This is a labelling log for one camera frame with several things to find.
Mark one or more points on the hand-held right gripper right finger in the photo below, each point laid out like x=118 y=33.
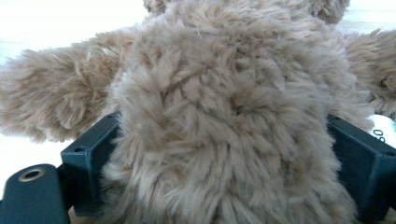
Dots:
x=364 y=174

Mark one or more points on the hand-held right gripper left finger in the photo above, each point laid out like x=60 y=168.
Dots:
x=87 y=174

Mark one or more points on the brown teddy bear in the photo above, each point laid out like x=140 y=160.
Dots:
x=230 y=102

